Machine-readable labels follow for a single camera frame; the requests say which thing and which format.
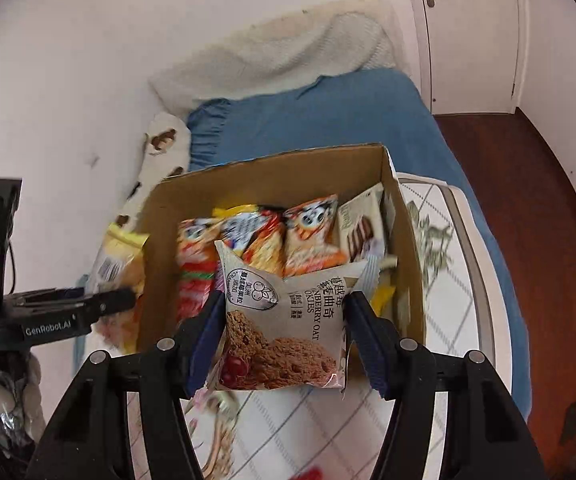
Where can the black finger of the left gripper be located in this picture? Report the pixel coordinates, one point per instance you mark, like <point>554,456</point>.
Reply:
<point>93,306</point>

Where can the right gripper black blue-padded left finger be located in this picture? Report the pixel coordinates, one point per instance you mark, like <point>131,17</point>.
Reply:
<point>87,436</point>

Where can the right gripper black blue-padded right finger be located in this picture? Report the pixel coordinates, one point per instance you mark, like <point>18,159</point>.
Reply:
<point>485,437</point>

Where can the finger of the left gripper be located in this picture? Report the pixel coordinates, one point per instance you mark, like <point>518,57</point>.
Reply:
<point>44,297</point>

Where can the clear yellow biscuit packet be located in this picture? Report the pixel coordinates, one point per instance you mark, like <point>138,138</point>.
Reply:
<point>119,264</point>

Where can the cranberry oat cookie packet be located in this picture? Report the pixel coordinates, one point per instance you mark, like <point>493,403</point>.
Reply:
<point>285,332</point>

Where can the orange panda snack bag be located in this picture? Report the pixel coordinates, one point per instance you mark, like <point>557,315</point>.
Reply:
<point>307,244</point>

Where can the cream chocolate biscuit packet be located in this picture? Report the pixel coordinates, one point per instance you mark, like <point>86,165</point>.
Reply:
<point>360,225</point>

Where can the black orange noodle packet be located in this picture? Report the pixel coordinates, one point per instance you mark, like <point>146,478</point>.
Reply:
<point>255,235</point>

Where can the red white snack packet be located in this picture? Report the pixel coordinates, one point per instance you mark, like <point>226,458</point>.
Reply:
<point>312,473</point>

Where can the colourful candy balls bag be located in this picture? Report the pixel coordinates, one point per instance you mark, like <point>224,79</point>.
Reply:
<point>382,300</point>

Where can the bear print pillow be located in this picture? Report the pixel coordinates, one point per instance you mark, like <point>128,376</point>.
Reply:
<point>165,154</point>

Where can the white patterned tablecloth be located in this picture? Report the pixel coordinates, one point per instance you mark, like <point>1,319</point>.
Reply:
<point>278,434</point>

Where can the blue green milk carton box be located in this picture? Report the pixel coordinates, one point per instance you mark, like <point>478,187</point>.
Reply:
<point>275,182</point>

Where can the white pillow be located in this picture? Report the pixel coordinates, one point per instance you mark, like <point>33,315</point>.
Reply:
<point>286,53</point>

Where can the blue bed sheet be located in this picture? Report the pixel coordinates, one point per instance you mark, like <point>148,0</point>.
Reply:
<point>369,106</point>

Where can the white door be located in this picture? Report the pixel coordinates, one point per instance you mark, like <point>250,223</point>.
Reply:
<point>471,54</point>

